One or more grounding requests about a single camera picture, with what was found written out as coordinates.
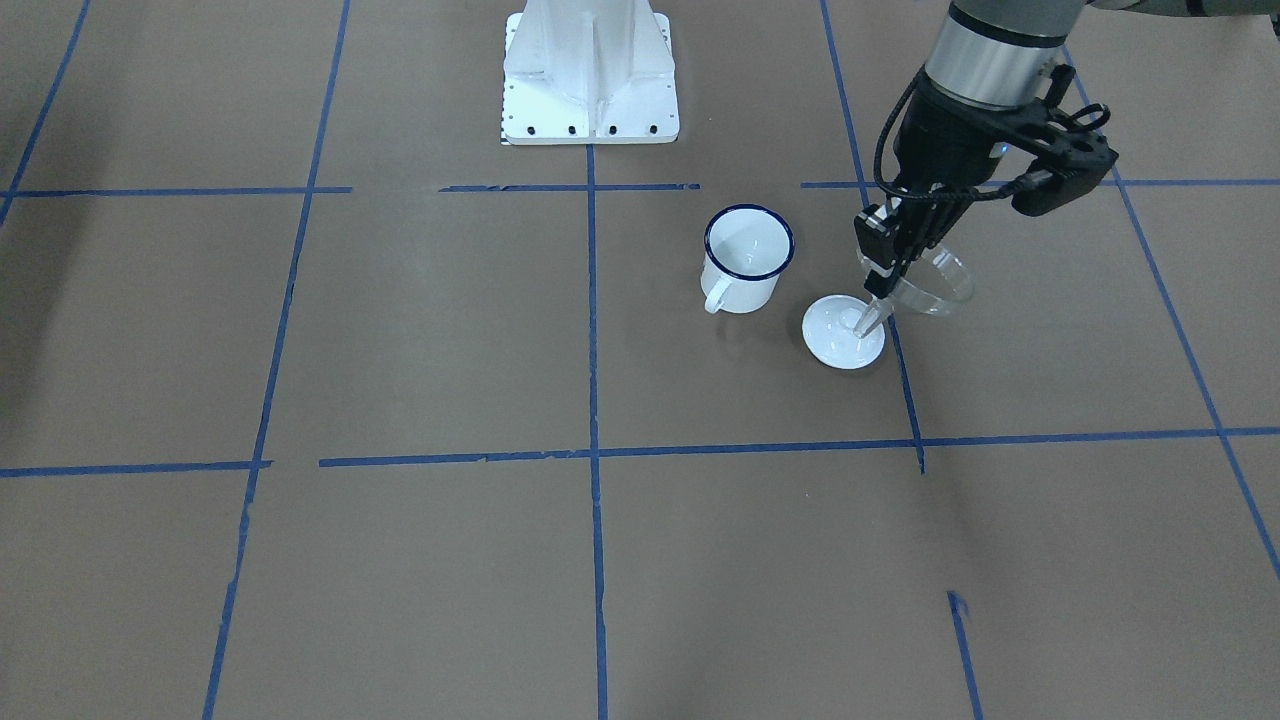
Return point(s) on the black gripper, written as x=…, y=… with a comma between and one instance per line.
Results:
x=940, y=148

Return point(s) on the clear glass funnel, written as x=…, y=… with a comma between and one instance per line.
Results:
x=938, y=283

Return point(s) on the white cup lid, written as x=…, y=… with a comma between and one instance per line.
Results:
x=833, y=334

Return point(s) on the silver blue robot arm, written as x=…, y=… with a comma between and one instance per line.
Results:
x=1007, y=54

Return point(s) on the white enamel cup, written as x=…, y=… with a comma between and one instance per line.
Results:
x=746, y=249

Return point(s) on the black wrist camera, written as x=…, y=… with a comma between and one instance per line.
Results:
x=1072, y=156

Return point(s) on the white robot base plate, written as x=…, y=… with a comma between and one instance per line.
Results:
x=587, y=73

